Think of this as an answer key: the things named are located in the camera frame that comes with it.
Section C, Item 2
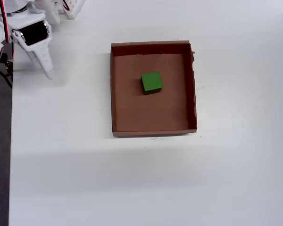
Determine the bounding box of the brown cardboard box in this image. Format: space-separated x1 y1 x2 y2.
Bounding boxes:
110 40 198 138

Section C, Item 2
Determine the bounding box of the black camera cable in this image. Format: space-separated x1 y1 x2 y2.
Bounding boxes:
0 53 14 89

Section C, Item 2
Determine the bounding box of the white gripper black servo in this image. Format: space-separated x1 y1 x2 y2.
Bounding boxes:
0 12 56 81

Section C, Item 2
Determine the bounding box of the green cube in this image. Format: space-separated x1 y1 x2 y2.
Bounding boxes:
141 71 163 96

